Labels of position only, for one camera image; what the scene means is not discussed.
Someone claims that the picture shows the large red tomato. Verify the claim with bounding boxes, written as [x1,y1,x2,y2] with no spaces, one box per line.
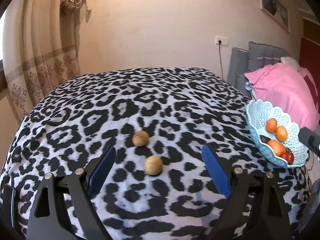
[287,152,294,165]

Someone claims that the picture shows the small orange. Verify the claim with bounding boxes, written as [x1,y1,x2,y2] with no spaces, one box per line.
[276,126,288,142]
[267,140,286,157]

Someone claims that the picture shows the large orange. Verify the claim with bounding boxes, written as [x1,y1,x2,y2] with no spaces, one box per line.
[265,118,277,134]

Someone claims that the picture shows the dark avocado fruit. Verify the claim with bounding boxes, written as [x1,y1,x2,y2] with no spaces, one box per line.
[260,135,271,144]

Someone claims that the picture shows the brown round fruit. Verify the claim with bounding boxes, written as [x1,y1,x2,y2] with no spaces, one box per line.
[132,131,149,147]
[144,156,163,176]

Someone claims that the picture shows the light blue lattice fruit basket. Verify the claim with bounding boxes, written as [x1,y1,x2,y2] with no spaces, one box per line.
[246,99,308,168]

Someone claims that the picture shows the small red tomato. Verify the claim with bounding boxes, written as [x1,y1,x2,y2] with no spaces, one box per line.
[280,152,289,162]

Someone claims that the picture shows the pink blanket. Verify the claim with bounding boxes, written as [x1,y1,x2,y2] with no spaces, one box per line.
[245,63,319,131]

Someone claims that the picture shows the leopard print table cloth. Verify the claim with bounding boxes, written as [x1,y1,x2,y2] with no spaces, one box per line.
[1,68,311,239]

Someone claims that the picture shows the white pillow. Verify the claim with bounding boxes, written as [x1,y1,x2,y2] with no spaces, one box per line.
[280,56,300,71]

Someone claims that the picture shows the beige patterned curtain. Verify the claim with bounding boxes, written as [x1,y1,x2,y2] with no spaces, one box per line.
[3,0,87,120]

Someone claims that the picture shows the black power cable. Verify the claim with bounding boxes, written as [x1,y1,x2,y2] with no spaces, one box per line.
[218,41,225,81]

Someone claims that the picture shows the white wall socket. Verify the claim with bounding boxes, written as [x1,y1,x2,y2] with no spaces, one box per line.
[215,36,228,47]

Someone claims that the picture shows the framed wall picture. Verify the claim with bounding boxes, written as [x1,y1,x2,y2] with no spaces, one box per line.
[260,0,290,33]

